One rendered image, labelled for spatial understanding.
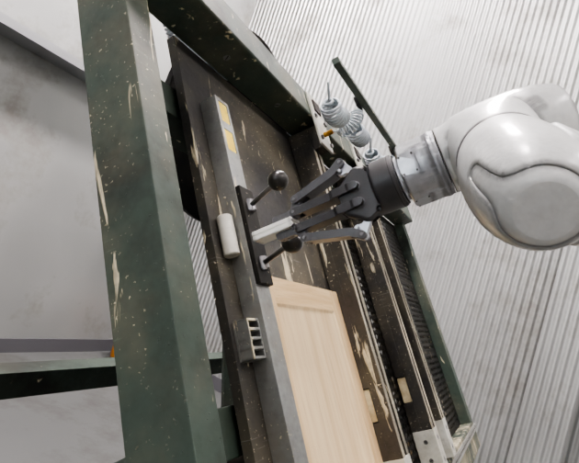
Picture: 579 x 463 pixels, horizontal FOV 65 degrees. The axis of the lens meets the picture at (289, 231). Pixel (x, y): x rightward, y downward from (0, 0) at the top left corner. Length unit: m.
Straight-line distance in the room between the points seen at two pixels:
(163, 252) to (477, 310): 3.38
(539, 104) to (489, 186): 0.19
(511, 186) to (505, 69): 4.01
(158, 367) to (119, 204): 0.24
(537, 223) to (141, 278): 0.48
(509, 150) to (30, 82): 3.94
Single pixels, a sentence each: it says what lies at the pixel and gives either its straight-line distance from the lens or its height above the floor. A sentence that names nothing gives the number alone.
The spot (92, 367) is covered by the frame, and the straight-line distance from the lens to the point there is 1.99.
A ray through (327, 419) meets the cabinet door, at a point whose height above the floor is 1.11.
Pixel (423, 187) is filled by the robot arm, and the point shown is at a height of 1.54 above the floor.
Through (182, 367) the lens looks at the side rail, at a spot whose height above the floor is 1.23.
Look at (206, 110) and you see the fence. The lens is 1.01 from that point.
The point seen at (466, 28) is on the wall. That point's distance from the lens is 4.69.
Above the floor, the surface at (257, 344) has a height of 1.24.
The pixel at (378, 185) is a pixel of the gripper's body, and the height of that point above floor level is 1.53.
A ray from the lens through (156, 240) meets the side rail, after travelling 0.65.
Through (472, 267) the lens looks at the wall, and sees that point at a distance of 3.89.
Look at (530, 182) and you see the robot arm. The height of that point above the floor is 1.51.
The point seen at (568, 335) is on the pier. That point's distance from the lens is 3.68.
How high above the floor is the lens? 1.39
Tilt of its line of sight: 4 degrees up
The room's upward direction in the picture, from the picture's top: 17 degrees clockwise
